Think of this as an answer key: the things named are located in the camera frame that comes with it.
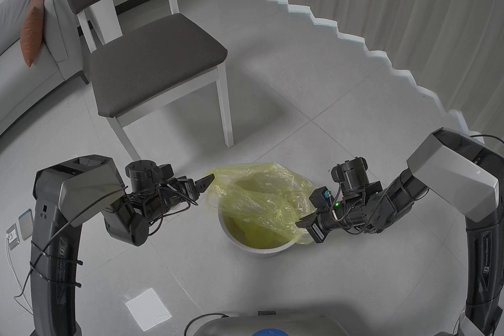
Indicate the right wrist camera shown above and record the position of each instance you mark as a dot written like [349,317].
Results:
[321,198]

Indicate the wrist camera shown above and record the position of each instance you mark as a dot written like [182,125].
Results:
[321,198]
[165,172]

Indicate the white trash bin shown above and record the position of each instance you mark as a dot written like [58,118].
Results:
[256,252]

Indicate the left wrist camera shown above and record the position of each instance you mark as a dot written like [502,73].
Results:
[165,172]

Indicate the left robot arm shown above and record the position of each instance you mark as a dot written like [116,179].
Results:
[55,208]

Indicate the yellow plastic bag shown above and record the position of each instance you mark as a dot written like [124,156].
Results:
[256,184]

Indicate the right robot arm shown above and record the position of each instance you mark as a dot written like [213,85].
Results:
[452,177]

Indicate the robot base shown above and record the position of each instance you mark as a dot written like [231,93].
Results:
[271,324]

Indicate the grey white chair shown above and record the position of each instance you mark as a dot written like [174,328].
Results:
[157,58]

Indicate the pale grey sofa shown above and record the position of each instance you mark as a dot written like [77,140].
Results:
[19,86]

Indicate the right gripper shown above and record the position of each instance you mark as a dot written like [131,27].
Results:
[328,222]

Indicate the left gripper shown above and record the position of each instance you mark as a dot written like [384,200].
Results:
[183,192]

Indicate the orange cushion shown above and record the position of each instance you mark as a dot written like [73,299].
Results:
[32,27]

